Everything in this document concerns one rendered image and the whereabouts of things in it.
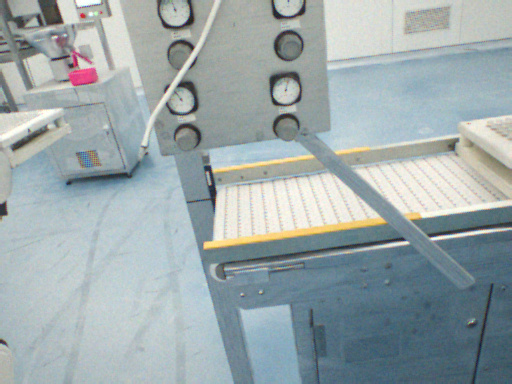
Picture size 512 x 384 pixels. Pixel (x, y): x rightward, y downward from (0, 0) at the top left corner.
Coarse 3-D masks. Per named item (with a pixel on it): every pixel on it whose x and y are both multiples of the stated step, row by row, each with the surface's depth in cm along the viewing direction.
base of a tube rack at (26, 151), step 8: (56, 128) 110; (64, 128) 111; (40, 136) 105; (48, 136) 105; (56, 136) 107; (24, 144) 101; (32, 144) 100; (40, 144) 102; (48, 144) 104; (16, 152) 96; (24, 152) 96; (32, 152) 99; (16, 160) 94; (24, 160) 96
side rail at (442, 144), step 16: (400, 144) 85; (416, 144) 84; (432, 144) 85; (448, 144) 85; (304, 160) 85; (352, 160) 86; (368, 160) 86; (384, 160) 86; (224, 176) 86; (240, 176) 86; (256, 176) 86; (272, 176) 87
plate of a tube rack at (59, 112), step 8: (48, 112) 108; (56, 112) 108; (64, 112) 111; (32, 120) 103; (40, 120) 102; (48, 120) 105; (16, 128) 98; (24, 128) 97; (32, 128) 99; (0, 136) 93; (8, 136) 92; (16, 136) 94; (24, 136) 97; (0, 144) 90; (8, 144) 92
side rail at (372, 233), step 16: (464, 208) 61; (480, 208) 61; (496, 208) 60; (384, 224) 61; (416, 224) 61; (432, 224) 61; (448, 224) 61; (464, 224) 62; (480, 224) 62; (272, 240) 61; (288, 240) 62; (304, 240) 62; (320, 240) 62; (336, 240) 62; (352, 240) 62; (368, 240) 62; (208, 256) 62; (224, 256) 63; (240, 256) 63; (256, 256) 63
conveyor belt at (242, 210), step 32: (416, 160) 85; (448, 160) 83; (224, 192) 85; (256, 192) 83; (288, 192) 81; (320, 192) 79; (352, 192) 77; (384, 192) 76; (416, 192) 74; (448, 192) 72; (480, 192) 71; (224, 224) 74; (256, 224) 72; (288, 224) 71; (320, 224) 69
